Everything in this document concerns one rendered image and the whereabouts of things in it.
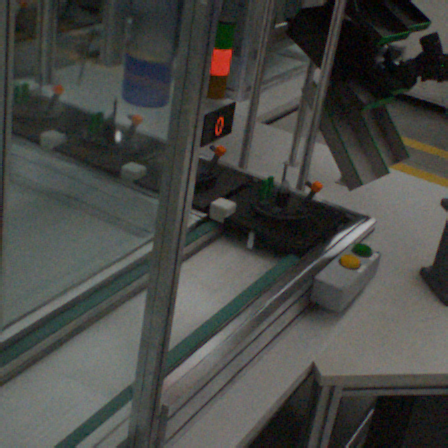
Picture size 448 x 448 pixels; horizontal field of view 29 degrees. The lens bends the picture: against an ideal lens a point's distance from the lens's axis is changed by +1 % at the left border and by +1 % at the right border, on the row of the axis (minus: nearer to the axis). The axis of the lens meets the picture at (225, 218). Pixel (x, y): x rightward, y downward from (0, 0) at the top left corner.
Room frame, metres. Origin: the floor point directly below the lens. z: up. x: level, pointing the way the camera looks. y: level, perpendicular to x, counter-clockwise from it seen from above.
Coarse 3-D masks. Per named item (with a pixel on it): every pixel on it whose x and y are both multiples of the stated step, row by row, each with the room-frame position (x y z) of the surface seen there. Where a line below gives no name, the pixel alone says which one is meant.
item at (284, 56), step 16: (224, 0) 2.85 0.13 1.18; (240, 0) 2.82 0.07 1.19; (288, 0) 3.02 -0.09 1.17; (320, 0) 3.28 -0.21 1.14; (240, 16) 2.82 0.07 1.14; (240, 32) 2.81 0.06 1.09; (240, 48) 2.81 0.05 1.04; (256, 48) 2.86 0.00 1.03; (272, 48) 2.97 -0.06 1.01; (288, 48) 3.09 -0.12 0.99; (272, 64) 2.99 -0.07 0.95; (288, 64) 3.12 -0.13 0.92; (304, 64) 3.26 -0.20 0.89
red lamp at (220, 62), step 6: (216, 54) 1.61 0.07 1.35; (222, 54) 1.62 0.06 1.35; (228, 54) 1.62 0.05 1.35; (216, 60) 1.61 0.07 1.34; (222, 60) 1.62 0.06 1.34; (228, 60) 1.63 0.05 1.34; (216, 66) 1.61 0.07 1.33; (222, 66) 1.62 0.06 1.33; (228, 66) 1.63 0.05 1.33; (210, 72) 1.62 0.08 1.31; (216, 72) 1.61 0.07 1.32; (222, 72) 1.62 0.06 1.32
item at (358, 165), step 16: (304, 96) 2.01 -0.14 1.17; (336, 96) 2.10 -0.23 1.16; (336, 112) 2.05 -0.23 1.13; (352, 112) 2.07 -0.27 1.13; (320, 128) 1.97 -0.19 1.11; (336, 128) 1.95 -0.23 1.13; (352, 128) 2.06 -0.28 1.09; (368, 128) 2.04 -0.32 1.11; (336, 144) 1.94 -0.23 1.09; (352, 144) 2.02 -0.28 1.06; (368, 144) 2.03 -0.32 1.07; (336, 160) 1.93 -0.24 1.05; (352, 160) 1.91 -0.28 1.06; (368, 160) 2.02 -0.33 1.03; (352, 176) 1.90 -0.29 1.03; (368, 176) 1.98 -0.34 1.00
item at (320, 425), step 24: (408, 384) 1.40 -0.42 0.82; (432, 384) 1.42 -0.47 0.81; (312, 408) 1.37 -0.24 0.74; (336, 408) 1.35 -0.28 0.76; (384, 408) 1.75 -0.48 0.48; (408, 408) 1.66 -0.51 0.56; (432, 408) 1.66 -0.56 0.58; (312, 432) 1.34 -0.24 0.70; (384, 432) 1.72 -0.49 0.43; (408, 432) 1.64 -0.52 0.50; (432, 432) 1.66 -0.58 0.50
